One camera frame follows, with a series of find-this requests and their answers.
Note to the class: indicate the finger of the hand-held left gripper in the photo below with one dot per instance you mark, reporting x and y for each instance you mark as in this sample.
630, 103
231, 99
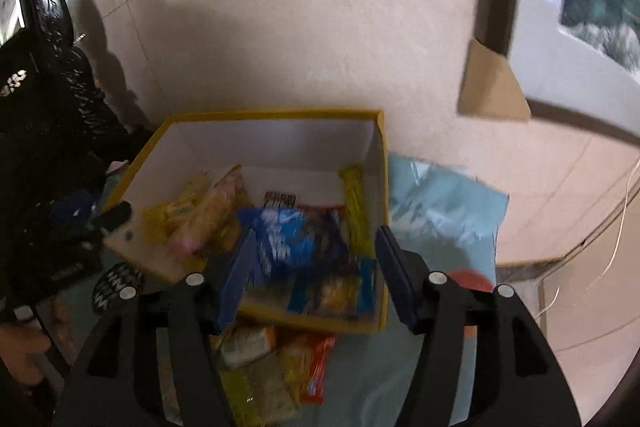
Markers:
115, 215
75, 208

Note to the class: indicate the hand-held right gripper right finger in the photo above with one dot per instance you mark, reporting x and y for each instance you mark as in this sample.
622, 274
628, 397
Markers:
395, 277

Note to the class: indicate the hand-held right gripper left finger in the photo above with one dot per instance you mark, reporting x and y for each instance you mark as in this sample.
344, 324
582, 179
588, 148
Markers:
235, 277

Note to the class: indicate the yellow pastry packet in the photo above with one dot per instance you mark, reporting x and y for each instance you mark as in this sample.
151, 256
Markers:
162, 217

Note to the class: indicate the blue cookie packet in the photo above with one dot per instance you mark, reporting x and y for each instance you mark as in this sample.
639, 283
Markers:
285, 237

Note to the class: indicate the clear bread packet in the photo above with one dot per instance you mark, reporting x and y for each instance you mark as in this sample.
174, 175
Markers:
210, 212

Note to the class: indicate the yellow snack bar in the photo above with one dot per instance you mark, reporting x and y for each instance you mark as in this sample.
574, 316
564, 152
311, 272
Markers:
356, 207

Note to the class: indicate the brown chocolate packet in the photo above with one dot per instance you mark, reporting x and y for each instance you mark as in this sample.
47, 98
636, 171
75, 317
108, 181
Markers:
280, 198

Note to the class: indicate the yellow cardboard box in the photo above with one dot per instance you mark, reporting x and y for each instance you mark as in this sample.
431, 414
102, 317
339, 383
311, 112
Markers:
280, 142

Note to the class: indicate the person's left hand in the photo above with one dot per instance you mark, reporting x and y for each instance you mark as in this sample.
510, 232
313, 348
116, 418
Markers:
22, 349

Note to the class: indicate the red yellow apple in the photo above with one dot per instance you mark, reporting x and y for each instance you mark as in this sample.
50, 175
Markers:
467, 281

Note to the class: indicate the teal printed cloth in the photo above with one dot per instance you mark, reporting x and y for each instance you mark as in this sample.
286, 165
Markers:
435, 207

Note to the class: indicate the dark carved wooden screen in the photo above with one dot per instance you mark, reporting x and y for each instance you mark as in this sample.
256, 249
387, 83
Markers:
65, 107

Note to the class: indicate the green snack packet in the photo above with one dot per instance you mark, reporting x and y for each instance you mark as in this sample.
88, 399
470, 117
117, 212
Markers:
265, 387

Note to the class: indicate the beige cabinet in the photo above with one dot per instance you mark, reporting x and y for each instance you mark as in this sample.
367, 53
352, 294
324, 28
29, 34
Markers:
590, 307

